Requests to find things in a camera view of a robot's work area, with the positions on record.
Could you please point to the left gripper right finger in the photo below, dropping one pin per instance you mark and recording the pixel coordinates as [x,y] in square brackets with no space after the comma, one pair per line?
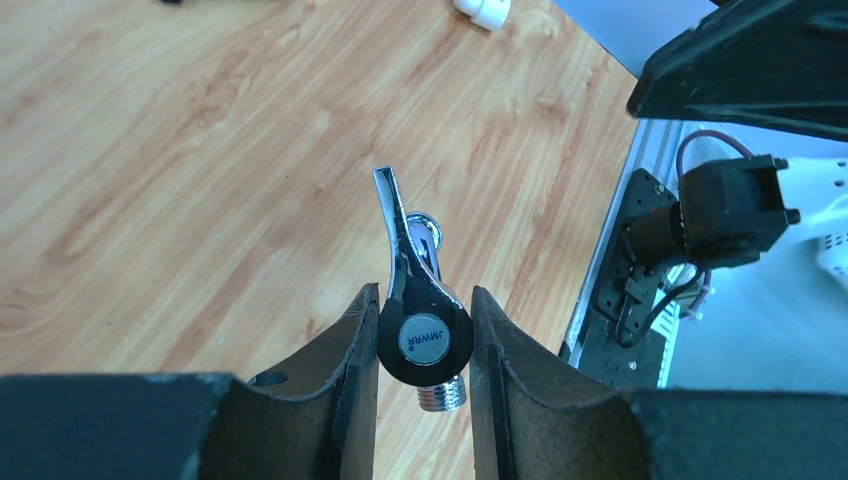
[536,417]

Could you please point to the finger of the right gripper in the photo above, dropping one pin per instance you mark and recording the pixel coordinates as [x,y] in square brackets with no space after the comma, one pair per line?
[779,65]

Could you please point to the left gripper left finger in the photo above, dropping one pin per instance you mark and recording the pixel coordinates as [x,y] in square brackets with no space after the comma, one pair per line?
[310,416]

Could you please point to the white elbow fitting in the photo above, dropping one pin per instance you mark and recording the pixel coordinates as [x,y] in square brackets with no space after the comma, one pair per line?
[490,15]

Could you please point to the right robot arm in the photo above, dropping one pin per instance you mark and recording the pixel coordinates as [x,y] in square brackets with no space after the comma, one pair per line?
[730,211]

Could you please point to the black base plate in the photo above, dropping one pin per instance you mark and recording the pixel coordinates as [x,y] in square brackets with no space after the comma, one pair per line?
[617,297]

